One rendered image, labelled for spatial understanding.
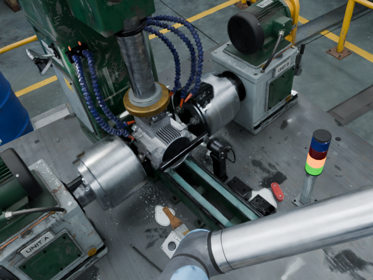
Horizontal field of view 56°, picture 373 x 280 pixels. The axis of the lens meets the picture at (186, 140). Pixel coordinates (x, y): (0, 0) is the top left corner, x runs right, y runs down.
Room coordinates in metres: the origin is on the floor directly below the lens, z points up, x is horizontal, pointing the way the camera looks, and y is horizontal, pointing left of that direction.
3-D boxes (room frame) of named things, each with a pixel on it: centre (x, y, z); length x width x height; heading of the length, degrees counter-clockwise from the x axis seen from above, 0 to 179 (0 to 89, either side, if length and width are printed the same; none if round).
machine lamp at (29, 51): (1.08, 0.43, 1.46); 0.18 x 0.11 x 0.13; 33
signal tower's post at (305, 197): (0.72, -0.44, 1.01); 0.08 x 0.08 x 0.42; 33
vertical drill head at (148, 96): (1.04, 0.12, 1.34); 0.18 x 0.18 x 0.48
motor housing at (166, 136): (1.01, 0.10, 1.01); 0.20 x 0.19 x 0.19; 33
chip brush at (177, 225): (0.72, 0.10, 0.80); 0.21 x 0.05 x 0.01; 27
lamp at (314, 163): (0.72, -0.44, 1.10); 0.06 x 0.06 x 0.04
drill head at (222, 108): (1.17, -0.14, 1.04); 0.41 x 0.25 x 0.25; 123
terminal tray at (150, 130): (1.05, 0.12, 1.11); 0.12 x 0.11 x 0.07; 33
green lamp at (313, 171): (0.72, -0.44, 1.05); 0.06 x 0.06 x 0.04
